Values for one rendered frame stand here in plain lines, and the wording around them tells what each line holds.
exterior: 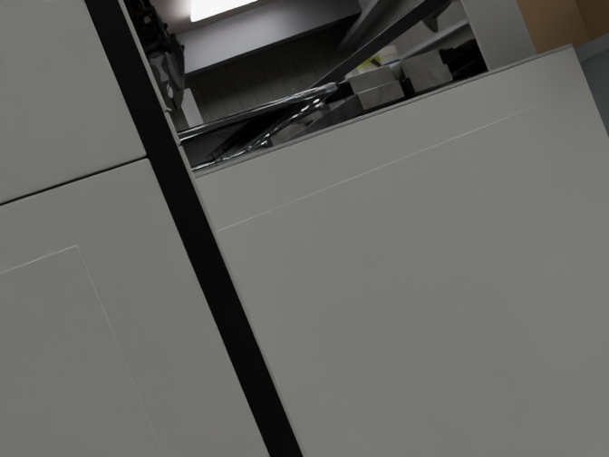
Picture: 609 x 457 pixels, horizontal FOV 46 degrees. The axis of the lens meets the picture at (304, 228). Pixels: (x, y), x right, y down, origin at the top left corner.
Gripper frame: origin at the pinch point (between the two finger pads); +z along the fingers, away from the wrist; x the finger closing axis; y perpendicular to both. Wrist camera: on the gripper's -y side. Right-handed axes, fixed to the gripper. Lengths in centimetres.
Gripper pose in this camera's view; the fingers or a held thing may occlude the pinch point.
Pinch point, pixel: (175, 103)
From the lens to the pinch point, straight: 122.6
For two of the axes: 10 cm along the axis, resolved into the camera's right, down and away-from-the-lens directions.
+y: 0.0, 0.2, -10.0
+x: 9.3, -3.8, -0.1
